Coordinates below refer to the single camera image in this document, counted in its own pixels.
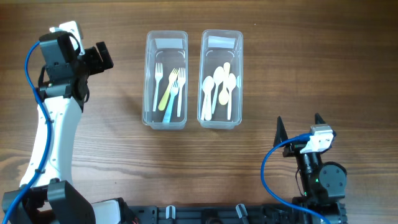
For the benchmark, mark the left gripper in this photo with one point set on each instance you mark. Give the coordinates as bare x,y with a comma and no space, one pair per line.
98,65

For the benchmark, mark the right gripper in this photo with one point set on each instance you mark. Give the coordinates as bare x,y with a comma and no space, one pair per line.
282,134

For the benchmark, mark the white fork straight handle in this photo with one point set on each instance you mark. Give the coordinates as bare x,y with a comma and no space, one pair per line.
158,76

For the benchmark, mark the yellow plastic fork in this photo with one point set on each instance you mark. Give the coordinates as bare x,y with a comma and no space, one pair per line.
172,77

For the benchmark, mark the light blue plastic fork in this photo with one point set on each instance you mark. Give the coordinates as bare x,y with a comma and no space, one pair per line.
173,93

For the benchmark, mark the white fork bent handle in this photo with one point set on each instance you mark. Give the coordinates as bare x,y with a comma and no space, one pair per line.
181,81

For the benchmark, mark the yellow plastic spoon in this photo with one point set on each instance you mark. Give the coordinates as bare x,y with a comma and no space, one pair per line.
223,95

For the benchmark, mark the white spoon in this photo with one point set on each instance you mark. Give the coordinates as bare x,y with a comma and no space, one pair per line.
207,87
231,86
218,79
203,108

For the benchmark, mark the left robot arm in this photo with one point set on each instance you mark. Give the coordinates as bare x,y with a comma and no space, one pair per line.
46,193

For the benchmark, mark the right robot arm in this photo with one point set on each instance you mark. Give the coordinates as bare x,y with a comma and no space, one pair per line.
323,183

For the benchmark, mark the left clear plastic container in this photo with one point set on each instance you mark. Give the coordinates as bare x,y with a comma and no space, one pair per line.
170,47

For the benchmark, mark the clear plastic container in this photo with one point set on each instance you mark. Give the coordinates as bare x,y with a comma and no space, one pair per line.
170,47
218,47

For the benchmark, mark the right clear plastic container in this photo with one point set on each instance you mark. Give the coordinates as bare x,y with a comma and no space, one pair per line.
218,47

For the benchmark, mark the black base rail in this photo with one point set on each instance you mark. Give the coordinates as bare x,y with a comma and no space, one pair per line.
261,214

